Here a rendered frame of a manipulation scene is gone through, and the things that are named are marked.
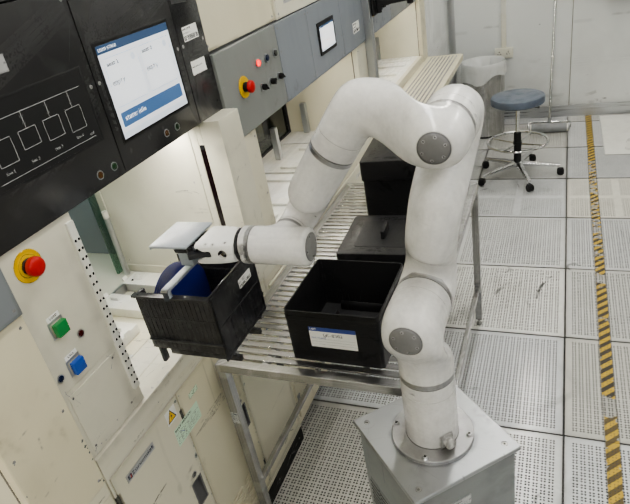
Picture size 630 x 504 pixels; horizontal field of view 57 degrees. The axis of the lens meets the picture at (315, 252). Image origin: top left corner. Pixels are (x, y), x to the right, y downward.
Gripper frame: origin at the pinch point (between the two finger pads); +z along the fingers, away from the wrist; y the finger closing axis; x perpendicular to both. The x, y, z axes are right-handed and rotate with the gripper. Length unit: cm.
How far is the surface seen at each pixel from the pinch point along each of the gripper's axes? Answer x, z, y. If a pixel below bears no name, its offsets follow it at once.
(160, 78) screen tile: 31.1, 15.0, 28.4
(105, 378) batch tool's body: -23.9, 15.9, -22.4
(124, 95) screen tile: 31.3, 15.0, 13.3
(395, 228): -39, -26, 80
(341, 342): -41, -26, 18
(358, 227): -39, -12, 80
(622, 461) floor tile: -125, -103, 68
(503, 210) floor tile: -125, -45, 265
